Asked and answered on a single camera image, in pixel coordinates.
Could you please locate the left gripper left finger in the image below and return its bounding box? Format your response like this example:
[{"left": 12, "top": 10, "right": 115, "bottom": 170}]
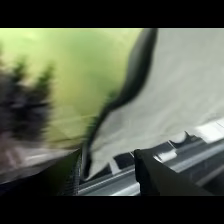
[{"left": 0, "top": 148, "right": 83, "bottom": 197}]

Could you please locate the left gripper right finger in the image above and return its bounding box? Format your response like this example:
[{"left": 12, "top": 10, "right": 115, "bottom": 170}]
[{"left": 133, "top": 148, "right": 214, "bottom": 197}]

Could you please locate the pale grey garment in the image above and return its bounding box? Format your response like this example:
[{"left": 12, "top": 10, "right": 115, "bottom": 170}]
[{"left": 81, "top": 28, "right": 224, "bottom": 179}]

